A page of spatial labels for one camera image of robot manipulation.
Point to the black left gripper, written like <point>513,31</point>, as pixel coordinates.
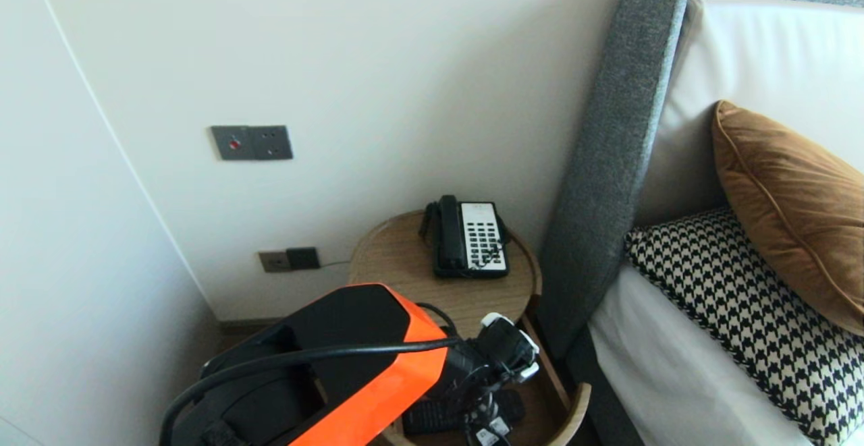
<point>489,409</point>

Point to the black TV remote control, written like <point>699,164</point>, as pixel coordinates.
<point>425,419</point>

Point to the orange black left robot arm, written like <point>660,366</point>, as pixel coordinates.
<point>358,324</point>

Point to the black white desk telephone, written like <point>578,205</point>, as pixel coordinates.
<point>482,237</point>

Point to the black telephone handset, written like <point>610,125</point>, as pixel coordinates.
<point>450,237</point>

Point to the round wooden nightstand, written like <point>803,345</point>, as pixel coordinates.
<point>398,257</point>

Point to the white bed sheet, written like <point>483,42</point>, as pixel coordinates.
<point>661,365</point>

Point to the black plug adapter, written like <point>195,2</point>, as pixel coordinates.
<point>303,258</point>

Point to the black white houndstooth pillow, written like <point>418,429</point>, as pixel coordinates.
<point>742,311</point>

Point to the grey upholstered headboard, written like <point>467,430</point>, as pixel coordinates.
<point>607,162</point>

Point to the brown velvet cushion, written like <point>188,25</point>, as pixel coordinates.
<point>796,216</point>

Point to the bronze wall socket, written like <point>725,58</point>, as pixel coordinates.
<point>273,261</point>

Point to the grey wall socket plate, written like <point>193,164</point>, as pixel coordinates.
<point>271,142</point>

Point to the grey wall plate red button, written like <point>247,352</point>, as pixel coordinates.
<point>231,143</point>

